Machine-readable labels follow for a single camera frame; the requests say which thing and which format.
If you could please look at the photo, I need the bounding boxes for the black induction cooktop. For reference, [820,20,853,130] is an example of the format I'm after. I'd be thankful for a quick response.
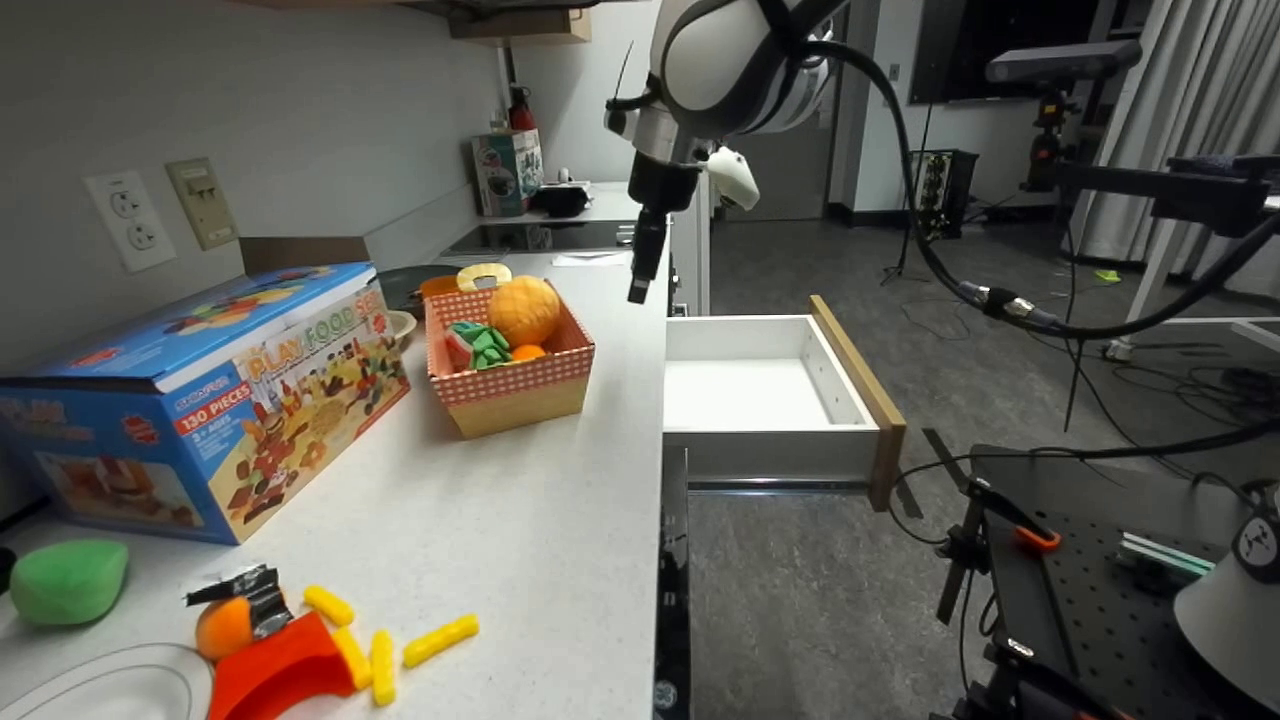
[444,221,635,255]

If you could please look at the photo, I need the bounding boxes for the white plate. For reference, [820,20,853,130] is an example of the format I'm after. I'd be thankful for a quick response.
[0,642,210,720]

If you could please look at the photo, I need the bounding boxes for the beige wall switch plate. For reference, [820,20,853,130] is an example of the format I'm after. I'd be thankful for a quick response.
[163,155,234,246]

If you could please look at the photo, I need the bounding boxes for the orange pineapple plush toy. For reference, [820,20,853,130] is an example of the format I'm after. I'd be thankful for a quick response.
[450,276,562,368]

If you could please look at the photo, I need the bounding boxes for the yellow toy ring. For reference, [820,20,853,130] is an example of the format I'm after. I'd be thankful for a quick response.
[450,260,514,294]

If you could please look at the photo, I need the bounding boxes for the yellow toy fry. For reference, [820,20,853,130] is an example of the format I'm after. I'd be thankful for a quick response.
[401,615,480,668]
[368,629,397,706]
[305,584,357,629]

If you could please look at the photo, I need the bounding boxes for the green plush toy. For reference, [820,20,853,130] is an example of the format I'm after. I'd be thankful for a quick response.
[6,538,127,629]

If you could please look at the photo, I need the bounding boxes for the orange toy fruit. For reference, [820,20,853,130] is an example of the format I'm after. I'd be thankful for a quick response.
[197,594,250,663]

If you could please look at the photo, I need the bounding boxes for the red fries holder toy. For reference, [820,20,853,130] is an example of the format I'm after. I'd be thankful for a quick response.
[206,615,357,720]

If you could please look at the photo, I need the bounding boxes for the blue play food box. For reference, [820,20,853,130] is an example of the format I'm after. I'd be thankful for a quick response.
[0,260,409,542]

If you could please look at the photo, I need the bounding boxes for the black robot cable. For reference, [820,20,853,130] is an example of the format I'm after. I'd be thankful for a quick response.
[796,0,1280,343]

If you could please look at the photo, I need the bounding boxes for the white wooden-front drawer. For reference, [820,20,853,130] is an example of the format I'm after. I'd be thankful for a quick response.
[665,294,909,513]

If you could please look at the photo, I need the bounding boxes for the black camera tripod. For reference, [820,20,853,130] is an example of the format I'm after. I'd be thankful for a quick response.
[885,429,1061,720]

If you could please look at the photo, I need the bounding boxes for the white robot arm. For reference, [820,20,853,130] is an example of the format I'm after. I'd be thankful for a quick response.
[604,0,847,305]

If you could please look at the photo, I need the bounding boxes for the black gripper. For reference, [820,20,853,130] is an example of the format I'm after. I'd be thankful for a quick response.
[629,152,701,305]

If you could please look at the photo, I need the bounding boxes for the white wall outlet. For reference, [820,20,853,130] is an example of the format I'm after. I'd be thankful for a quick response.
[85,172,175,273]

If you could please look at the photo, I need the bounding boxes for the red checkered basket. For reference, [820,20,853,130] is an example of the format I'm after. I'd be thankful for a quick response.
[425,293,597,434]

